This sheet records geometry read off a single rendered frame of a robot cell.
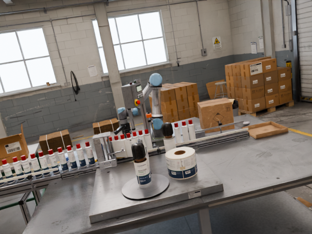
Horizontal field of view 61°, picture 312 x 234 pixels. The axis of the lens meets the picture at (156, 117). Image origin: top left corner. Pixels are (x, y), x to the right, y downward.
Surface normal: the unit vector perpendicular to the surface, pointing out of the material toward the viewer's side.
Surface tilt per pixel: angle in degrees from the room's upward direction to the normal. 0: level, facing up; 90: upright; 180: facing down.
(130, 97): 90
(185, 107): 91
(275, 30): 90
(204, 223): 90
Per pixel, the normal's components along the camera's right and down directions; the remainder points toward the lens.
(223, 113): -0.01, 0.24
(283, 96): 0.33, 0.16
